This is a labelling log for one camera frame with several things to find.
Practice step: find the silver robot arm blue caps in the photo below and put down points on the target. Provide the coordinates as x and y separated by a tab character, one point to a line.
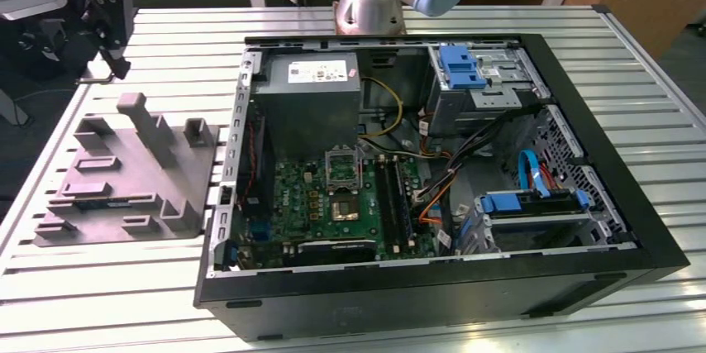
364	1

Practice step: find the CPU socket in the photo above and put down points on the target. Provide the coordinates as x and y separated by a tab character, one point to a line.
346	209

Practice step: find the grey parts rack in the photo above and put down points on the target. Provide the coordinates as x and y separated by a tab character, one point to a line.
143	187

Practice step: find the grey power supply unit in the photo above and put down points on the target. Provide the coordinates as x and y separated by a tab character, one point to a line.
308	113

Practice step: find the blue drive carrier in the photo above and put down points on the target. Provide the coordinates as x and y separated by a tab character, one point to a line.
461	68

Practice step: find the black RAM slot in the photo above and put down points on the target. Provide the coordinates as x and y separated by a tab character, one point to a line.
387	204
395	204

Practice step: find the green motherboard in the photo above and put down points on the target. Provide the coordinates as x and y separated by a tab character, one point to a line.
364	229

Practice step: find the graphics card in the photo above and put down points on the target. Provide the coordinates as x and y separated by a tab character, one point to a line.
336	247

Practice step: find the silver drive cage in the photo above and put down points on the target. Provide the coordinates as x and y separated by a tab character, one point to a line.
497	98

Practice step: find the hard disk in blue carrier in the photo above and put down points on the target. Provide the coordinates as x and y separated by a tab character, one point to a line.
502	203

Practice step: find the black PC case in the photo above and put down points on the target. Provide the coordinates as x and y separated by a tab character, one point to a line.
386	299

